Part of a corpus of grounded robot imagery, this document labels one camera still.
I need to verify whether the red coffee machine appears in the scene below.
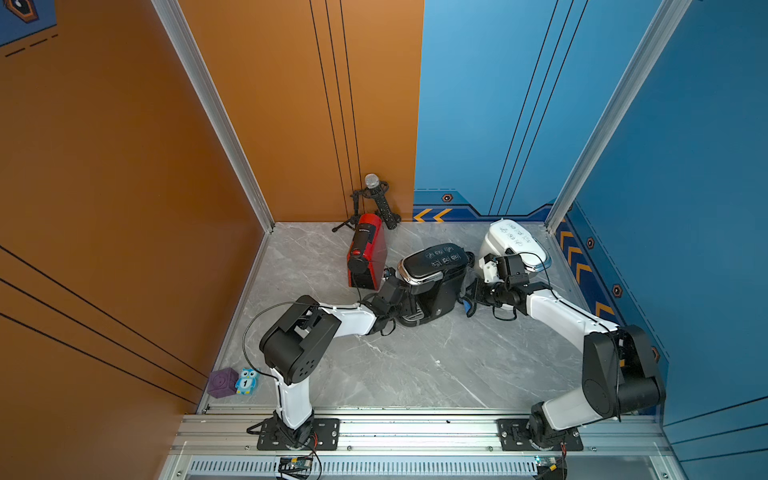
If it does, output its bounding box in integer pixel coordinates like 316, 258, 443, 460
347, 214, 388, 291

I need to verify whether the black coffee machine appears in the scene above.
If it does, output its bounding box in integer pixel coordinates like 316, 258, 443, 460
397, 243, 475, 327

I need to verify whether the grey wiping cloth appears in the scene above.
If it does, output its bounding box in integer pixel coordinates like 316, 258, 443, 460
460, 295, 477, 318

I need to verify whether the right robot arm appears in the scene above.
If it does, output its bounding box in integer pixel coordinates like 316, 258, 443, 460
459, 280, 666, 450

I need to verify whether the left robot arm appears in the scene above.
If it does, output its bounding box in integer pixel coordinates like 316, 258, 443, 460
259, 275, 423, 449

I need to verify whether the white coffee machine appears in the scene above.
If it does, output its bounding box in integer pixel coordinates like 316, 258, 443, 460
475, 219, 551, 283

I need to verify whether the microphone on black tripod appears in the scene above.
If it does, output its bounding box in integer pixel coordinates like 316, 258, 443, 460
331, 173, 402, 234

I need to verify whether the right green circuit board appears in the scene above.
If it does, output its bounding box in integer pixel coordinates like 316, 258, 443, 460
533, 457, 568, 480

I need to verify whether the green circuit board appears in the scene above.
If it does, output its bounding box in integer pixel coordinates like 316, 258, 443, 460
533, 457, 568, 480
276, 456, 314, 480

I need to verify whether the blue owl toy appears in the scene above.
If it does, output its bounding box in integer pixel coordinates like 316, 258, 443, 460
235, 368, 260, 395

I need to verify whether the purple toy cube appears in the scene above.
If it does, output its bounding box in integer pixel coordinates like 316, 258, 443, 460
206, 367, 240, 399

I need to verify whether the left green circuit board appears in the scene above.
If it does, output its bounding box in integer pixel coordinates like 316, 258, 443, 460
276, 456, 314, 480

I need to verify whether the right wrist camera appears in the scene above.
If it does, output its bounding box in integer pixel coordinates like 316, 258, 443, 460
481, 253, 530, 289

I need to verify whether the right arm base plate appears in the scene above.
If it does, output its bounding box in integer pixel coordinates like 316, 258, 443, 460
496, 417, 584, 453

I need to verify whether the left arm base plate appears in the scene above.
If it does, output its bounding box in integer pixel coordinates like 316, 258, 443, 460
247, 415, 341, 452

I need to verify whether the aluminium front rail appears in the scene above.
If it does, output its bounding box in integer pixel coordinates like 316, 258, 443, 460
170, 409, 673, 457

